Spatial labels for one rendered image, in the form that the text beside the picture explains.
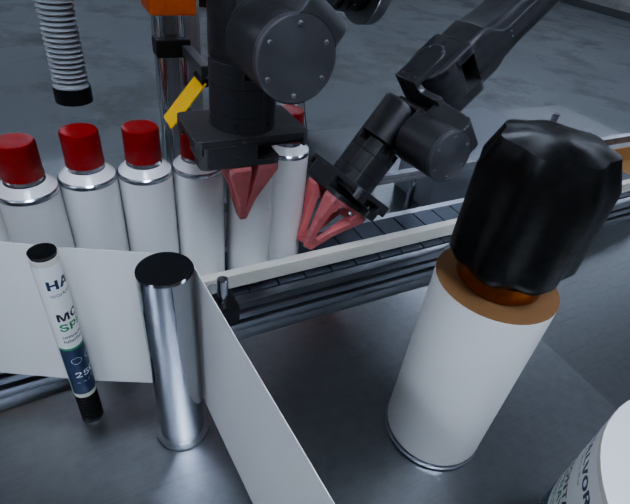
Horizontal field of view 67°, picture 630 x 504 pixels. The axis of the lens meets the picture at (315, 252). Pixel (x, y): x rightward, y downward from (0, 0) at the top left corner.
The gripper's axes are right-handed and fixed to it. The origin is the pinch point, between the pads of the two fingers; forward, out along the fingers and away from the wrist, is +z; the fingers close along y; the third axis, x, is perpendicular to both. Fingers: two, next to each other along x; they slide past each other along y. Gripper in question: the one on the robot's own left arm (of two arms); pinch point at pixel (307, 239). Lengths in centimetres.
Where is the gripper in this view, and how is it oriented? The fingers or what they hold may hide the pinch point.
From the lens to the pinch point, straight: 59.1
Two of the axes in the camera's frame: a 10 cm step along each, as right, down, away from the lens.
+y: 5.1, 5.4, -6.7
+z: -6.0, 7.8, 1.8
